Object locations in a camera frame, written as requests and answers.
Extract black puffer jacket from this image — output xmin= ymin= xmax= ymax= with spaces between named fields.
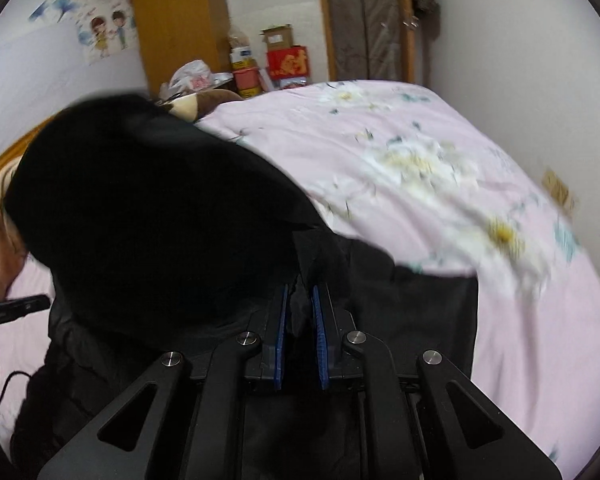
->
xmin=4 ymin=94 xmax=478 ymax=479

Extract brown beige fleece blanket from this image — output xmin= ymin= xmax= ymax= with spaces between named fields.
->
xmin=0 ymin=89 xmax=240 ymax=301

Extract pink floral duvet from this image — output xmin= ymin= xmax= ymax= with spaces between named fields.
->
xmin=0 ymin=79 xmax=600 ymax=480

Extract pink storage bin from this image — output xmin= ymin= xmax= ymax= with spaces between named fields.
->
xmin=233 ymin=67 xmax=260 ymax=91

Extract red gift box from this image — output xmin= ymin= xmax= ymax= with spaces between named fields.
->
xmin=266 ymin=46 xmax=310 ymax=80

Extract white plastic bag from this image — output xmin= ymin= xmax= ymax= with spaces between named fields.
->
xmin=158 ymin=60 xmax=234 ymax=101

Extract white blue carton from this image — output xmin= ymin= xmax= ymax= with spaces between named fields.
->
xmin=230 ymin=47 xmax=256 ymax=70

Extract brown cardboard box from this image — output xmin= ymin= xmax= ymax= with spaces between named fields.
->
xmin=261 ymin=24 xmax=294 ymax=52

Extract dark bag hanging on door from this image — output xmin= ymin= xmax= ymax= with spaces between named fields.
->
xmin=407 ymin=0 xmax=440 ymax=41

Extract orange wooden wardrobe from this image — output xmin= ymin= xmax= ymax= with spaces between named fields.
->
xmin=131 ymin=0 xmax=230 ymax=93

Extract wall power socket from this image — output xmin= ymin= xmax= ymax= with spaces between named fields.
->
xmin=542 ymin=169 xmax=578 ymax=218

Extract cartoon couple wall sticker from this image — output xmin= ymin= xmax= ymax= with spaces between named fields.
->
xmin=76 ymin=0 xmax=138 ymax=65

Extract blue flower wall sticker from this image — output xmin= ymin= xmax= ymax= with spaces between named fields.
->
xmin=28 ymin=0 xmax=82 ymax=24

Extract wooden door with frame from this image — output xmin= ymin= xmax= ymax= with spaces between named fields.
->
xmin=320 ymin=0 xmax=418 ymax=82

